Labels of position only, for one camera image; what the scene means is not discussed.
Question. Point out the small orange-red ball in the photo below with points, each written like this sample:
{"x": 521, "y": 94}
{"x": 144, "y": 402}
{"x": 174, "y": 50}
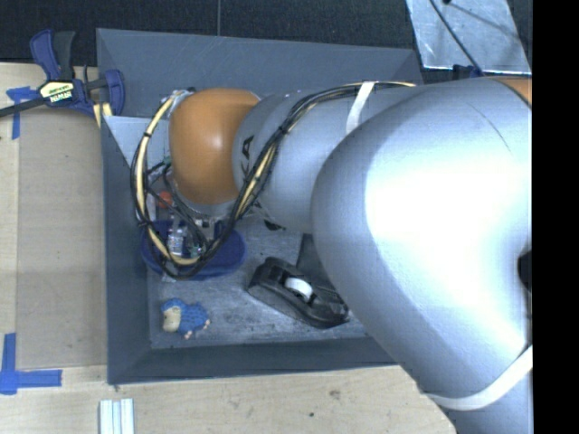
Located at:
{"x": 165, "y": 199}

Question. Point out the dark blue round dish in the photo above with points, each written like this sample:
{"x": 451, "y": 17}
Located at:
{"x": 231, "y": 252}

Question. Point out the blue toy animal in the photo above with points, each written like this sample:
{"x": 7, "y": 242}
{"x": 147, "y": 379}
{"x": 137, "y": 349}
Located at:
{"x": 192, "y": 317}

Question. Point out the black tape dispenser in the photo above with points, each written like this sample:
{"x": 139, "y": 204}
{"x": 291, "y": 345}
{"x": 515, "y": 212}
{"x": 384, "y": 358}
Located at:
{"x": 276, "y": 283}

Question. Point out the pale wood flat board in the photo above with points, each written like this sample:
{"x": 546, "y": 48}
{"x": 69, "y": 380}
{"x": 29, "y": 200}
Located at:
{"x": 59, "y": 242}

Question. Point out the grey metal bin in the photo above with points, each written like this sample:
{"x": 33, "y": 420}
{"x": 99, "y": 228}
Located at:
{"x": 253, "y": 61}

